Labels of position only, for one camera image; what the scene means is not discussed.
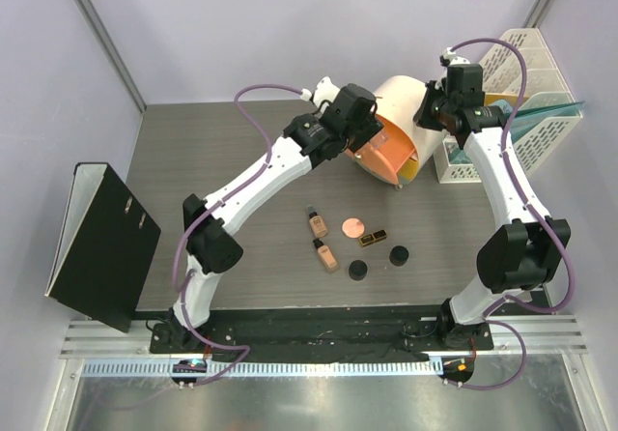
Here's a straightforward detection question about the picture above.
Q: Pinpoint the beige foundation spray bottle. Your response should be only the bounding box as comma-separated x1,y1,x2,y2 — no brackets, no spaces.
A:
306,206,328,239

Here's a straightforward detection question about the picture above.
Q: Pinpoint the cream cylindrical drawer organizer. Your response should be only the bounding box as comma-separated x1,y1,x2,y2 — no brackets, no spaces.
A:
374,75,445,189

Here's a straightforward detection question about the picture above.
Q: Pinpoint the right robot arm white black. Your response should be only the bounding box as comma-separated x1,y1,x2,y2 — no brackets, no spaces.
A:
414,58,571,350

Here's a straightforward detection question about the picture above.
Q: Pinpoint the orange top drawer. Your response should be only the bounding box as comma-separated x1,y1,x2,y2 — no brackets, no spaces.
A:
346,115,419,171

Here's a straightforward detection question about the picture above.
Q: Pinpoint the clear plastic spray bottle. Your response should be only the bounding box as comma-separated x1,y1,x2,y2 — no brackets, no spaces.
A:
357,129,390,154

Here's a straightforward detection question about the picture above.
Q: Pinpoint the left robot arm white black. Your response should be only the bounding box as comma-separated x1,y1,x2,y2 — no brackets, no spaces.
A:
170,77,383,353

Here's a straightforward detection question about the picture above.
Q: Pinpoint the black binder folder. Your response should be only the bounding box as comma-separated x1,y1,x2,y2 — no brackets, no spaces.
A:
45,162,161,332

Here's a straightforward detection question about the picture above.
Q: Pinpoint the white perforated file rack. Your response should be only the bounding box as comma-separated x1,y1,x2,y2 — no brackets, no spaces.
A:
432,26,589,185

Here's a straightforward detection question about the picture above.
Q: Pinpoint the black gold lipstick box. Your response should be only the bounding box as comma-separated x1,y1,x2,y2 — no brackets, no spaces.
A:
358,229,387,247

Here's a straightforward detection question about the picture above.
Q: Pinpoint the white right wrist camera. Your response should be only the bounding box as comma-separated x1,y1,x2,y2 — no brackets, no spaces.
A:
439,47,470,69

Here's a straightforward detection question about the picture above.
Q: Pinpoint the black round jar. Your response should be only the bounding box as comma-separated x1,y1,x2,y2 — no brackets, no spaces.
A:
348,260,368,281
389,245,409,267

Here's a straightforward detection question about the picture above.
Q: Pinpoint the round copper compact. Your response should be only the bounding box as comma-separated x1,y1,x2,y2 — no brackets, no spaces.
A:
341,217,365,239

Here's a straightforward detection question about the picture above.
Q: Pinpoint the yellow card in rack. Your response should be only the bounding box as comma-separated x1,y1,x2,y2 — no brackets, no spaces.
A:
484,92,519,111

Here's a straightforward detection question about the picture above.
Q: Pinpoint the beige foundation bottle black cap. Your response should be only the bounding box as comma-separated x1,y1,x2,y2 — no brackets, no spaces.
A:
313,238,339,273

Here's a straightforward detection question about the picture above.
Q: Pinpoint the teal folder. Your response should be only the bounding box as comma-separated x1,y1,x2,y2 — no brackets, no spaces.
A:
444,101,584,164

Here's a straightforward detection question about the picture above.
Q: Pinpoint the white slotted cable duct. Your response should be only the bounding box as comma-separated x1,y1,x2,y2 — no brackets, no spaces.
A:
82,358,443,379

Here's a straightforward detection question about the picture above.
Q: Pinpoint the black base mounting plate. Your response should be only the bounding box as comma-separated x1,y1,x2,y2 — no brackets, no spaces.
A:
150,305,493,364

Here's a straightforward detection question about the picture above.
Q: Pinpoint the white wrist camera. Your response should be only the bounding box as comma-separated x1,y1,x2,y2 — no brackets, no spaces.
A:
439,47,470,69
300,76,340,110

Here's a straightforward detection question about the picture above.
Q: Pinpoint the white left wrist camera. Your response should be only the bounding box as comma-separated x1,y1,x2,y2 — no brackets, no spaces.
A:
300,76,340,110

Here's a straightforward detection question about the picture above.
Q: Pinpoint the yellow drawer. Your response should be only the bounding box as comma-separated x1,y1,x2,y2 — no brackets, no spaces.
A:
397,157,420,185

